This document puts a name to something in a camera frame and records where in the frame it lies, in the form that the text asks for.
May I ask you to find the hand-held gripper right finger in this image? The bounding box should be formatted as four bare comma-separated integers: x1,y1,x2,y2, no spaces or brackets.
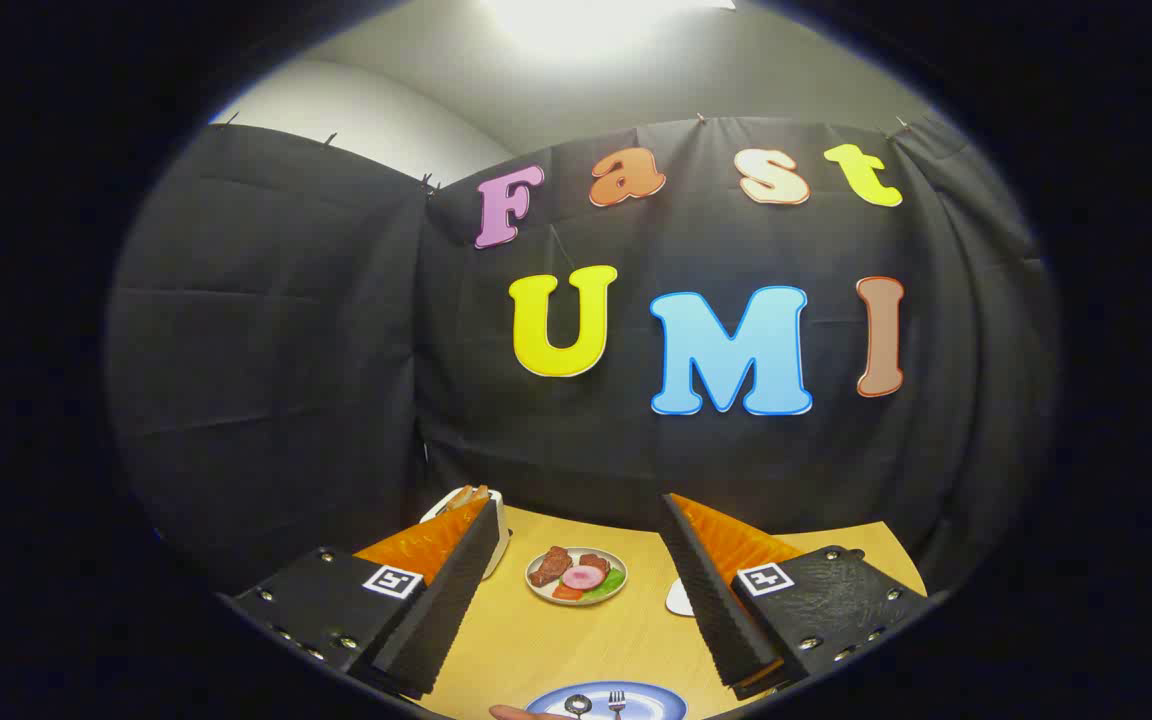
661,493,937,701

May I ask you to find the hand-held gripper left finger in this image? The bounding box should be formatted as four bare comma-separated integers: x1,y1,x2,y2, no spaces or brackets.
219,497,500,699

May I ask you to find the white toaster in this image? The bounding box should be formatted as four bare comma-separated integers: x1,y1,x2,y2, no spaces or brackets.
420,485,512,579

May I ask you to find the blue round plate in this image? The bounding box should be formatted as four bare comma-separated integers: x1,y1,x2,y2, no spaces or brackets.
524,681,689,720

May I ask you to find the plate of meat and vegetables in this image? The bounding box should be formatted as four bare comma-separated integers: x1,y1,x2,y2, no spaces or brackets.
525,545,629,607

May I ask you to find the ceiling light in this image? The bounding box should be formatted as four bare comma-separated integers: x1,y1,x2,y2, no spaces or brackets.
481,0,737,51

